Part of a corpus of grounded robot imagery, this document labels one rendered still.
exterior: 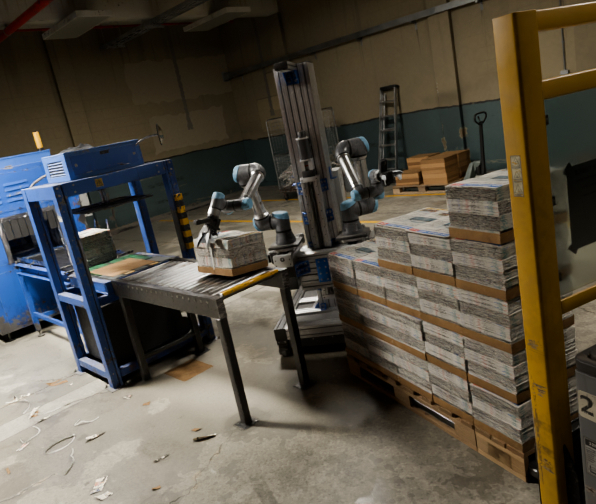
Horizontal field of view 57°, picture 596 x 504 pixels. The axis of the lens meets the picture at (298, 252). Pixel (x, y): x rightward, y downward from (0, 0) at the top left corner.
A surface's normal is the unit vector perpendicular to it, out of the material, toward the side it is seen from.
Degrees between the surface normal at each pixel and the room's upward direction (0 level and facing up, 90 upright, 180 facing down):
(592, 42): 90
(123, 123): 90
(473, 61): 90
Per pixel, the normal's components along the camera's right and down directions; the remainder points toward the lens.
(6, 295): 0.69, 0.04
